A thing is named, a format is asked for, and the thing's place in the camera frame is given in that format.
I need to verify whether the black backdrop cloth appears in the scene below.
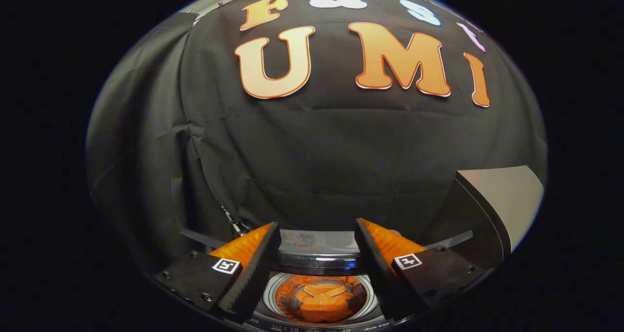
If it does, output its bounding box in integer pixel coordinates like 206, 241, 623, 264
87, 0, 547, 274

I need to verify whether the dark cable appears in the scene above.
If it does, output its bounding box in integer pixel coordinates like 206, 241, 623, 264
220, 205, 250, 237

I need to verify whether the grey cabinet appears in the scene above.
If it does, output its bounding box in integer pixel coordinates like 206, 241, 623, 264
419, 165, 545, 270

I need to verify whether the yellow polo shirt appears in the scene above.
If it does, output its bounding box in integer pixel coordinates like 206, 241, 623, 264
288, 281, 359, 323

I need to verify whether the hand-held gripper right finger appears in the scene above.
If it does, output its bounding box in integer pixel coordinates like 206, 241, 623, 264
354, 219, 488, 321

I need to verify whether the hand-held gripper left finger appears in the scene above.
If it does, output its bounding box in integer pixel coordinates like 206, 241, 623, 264
154, 222, 282, 323

